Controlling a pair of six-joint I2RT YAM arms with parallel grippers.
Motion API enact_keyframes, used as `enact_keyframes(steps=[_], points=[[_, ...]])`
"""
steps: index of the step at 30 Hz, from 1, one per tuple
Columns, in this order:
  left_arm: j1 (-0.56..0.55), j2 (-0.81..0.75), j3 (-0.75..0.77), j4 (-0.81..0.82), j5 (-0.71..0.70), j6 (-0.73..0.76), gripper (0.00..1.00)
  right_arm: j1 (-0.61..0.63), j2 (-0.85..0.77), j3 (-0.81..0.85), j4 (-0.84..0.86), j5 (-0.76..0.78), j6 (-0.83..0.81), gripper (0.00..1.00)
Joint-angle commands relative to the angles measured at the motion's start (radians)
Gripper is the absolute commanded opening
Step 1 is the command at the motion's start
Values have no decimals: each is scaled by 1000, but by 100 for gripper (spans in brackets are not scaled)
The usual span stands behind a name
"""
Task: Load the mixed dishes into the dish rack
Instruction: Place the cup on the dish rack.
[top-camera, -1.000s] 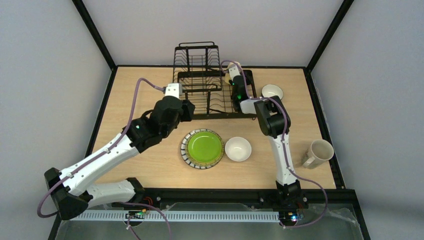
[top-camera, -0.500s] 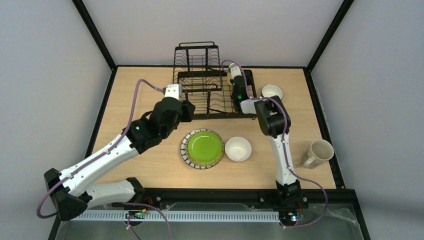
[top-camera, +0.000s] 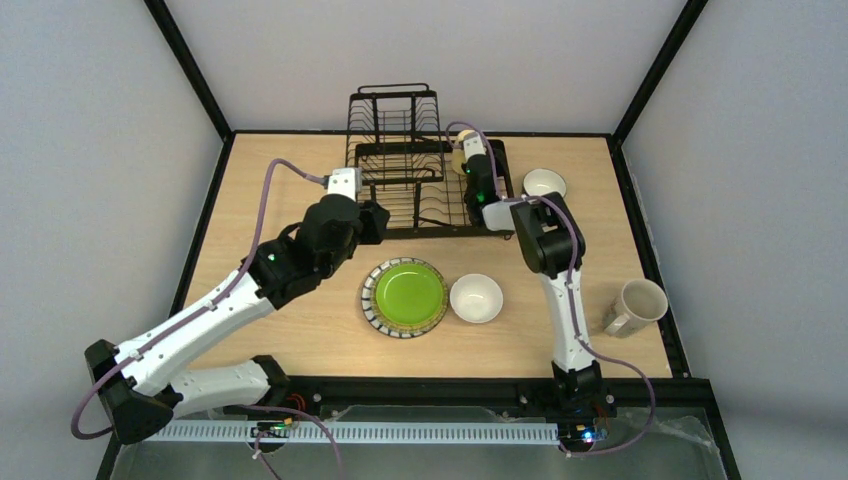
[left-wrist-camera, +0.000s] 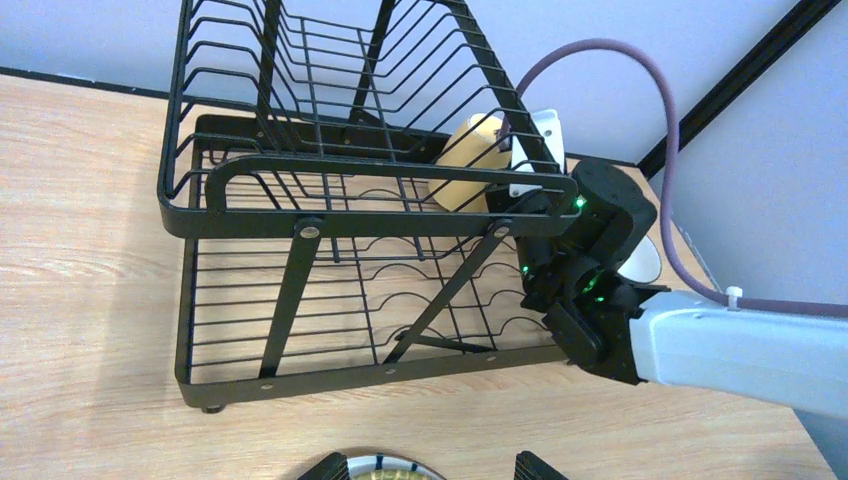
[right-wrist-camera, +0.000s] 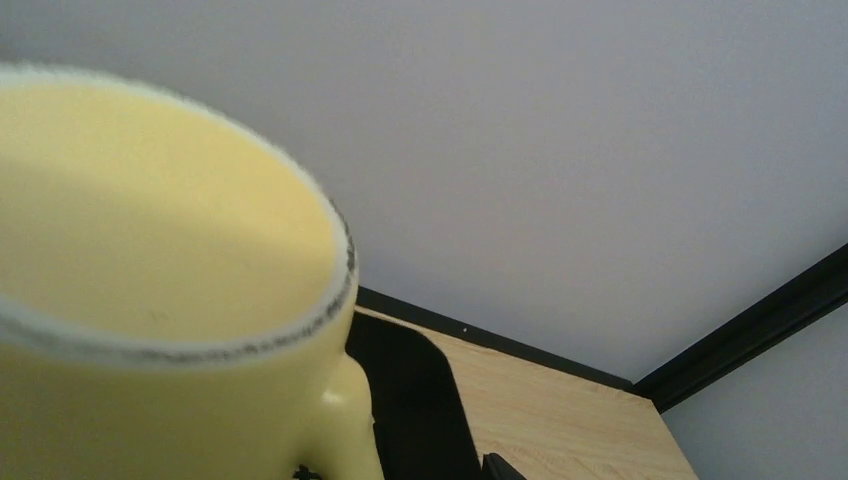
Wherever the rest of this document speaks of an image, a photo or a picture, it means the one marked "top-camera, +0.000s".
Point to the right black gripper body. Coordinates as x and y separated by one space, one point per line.
475 176

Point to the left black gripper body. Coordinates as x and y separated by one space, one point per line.
376 223

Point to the yellow mug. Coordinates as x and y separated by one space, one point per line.
458 158

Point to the teal patterned white bowl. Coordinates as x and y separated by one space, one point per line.
542 181

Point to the plain white bowl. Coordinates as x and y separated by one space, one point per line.
476 298

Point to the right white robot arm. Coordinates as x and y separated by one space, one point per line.
552 247

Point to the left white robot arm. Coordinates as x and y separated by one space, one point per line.
145 382

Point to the green plate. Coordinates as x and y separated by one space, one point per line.
410 297

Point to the blue striped white plate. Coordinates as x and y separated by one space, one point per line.
368 304

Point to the beige mug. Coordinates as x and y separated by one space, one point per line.
639 304

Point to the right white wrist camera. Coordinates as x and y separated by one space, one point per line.
473 145

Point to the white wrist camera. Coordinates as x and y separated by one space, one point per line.
345 181
473 145

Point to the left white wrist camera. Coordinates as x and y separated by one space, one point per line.
345 181

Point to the black wire dish rack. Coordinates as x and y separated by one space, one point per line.
394 135

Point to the white slotted cable duct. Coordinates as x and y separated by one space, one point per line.
408 433

